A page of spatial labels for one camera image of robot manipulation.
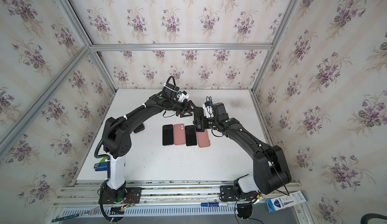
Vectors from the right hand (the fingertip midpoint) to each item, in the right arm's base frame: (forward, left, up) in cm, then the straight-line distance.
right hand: (204, 120), depth 86 cm
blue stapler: (-24, +55, -10) cm, 61 cm away
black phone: (-6, +22, -13) cm, 27 cm away
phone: (-1, +8, -17) cm, 19 cm away
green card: (-20, +57, -12) cm, 61 cm away
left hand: (+3, +4, +4) cm, 7 cm away
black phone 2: (+2, +4, +5) cm, 7 cm away
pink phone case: (-1, +16, -14) cm, 21 cm away
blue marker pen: (-39, -5, -12) cm, 42 cm away
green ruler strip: (-46, +64, -12) cm, 80 cm away
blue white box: (-37, -39, -12) cm, 55 cm away
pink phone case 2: (-6, 0, -13) cm, 14 cm away
